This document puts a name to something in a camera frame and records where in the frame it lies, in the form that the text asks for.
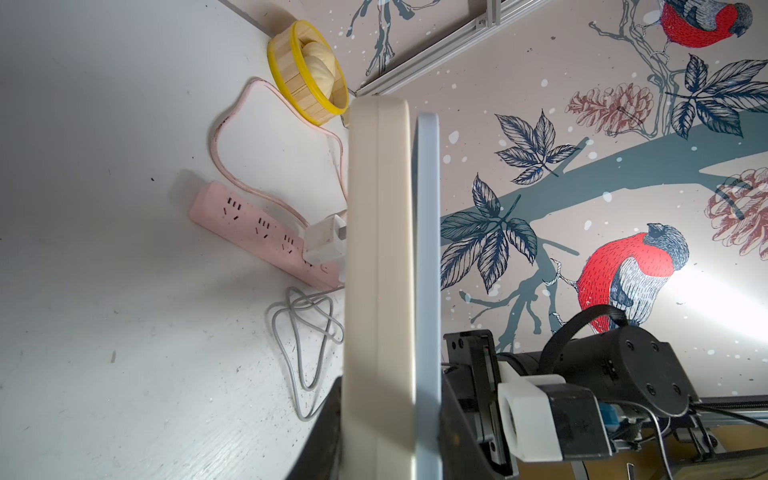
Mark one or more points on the white blue electronic scale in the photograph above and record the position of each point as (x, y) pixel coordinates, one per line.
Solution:
(391, 384)

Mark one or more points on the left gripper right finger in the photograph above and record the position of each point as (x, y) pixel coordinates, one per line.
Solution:
(461, 455)

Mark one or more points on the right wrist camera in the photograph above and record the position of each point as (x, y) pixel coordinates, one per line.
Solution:
(543, 419)

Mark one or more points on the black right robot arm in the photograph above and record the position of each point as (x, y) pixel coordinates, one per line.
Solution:
(640, 384)

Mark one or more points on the white bun in bowl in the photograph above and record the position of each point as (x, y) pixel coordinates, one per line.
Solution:
(321, 64)

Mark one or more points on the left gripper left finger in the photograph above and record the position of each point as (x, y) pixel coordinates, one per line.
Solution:
(320, 456)

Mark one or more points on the yellow bowl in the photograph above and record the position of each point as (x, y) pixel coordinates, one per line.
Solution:
(293, 77)

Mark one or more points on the pink power strip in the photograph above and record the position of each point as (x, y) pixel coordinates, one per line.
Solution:
(226, 214)

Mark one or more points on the white usb charger adapter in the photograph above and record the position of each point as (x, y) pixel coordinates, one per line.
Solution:
(325, 241)

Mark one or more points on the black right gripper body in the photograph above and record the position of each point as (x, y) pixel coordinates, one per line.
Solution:
(473, 374)

